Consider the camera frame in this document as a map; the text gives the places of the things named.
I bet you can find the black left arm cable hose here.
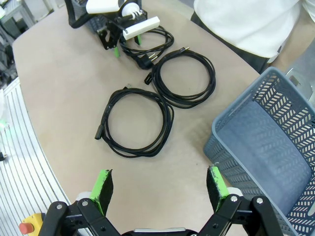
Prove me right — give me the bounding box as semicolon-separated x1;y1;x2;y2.
64;0;95;30

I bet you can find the person's white sweatshirt torso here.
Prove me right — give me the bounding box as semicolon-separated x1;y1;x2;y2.
193;0;302;59

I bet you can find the black braided cable USB plug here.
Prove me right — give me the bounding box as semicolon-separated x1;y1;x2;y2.
144;47;217;109

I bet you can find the aluminium profile frame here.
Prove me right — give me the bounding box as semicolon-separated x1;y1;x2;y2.
0;76;72;236

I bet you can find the grey metal floor plate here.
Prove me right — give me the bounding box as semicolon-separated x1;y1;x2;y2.
285;44;315;100

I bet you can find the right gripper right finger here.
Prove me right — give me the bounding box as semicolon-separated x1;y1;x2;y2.
196;166;284;236

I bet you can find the black round power cable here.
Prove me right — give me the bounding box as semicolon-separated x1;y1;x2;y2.
120;25;175;70

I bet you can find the grey plastic mesh basket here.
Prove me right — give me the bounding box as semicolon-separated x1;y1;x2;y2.
70;0;148;34
203;66;315;236

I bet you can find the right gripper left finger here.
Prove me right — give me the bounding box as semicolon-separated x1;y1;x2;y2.
36;168;121;236

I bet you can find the yellow emergency stop button box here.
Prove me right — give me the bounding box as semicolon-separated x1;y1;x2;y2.
19;212;46;236

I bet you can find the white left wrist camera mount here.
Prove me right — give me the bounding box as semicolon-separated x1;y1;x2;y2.
122;16;161;41

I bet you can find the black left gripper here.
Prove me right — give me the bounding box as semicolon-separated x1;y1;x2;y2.
97;21;143;59

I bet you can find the black braided cable clear plug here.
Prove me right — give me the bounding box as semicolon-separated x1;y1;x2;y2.
94;83;174;158

